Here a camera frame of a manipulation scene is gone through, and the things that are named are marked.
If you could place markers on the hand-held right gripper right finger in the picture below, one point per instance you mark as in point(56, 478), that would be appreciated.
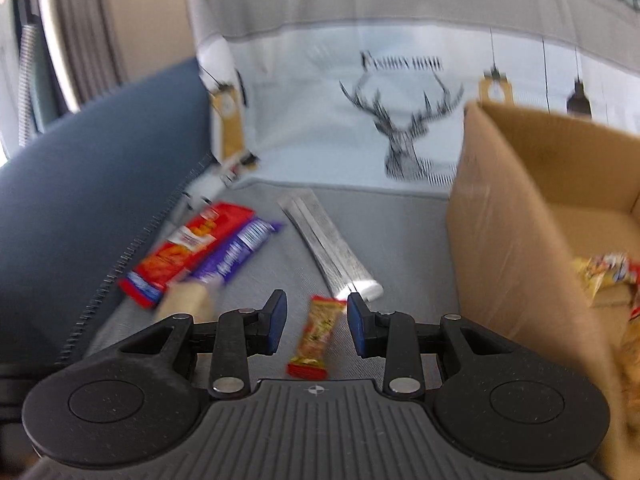
point(359, 325)

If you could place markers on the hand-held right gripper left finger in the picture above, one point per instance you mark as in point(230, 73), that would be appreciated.
point(275, 320)

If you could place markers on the small red gold candy bar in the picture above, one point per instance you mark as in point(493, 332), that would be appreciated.
point(315, 340)

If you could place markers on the long glossy foil cracker packet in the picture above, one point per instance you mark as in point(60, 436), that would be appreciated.
point(330, 245)

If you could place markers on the red cracker packet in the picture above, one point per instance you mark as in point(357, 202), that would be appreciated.
point(185, 245)

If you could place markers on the cardboard box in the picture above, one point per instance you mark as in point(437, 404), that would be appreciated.
point(500, 235)

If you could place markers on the yellow snack packet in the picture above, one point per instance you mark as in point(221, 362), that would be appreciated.
point(595, 272)

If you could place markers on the purple snack packet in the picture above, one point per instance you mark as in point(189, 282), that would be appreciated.
point(235, 250)

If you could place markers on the beige wafer bar packet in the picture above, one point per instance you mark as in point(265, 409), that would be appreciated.
point(185, 302)

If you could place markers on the grey deer print sofa cover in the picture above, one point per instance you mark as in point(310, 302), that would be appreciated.
point(325, 125)

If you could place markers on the grey curtain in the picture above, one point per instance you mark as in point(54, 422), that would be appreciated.
point(95, 20)

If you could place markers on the white frame bar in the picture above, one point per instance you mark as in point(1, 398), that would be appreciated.
point(55, 35)

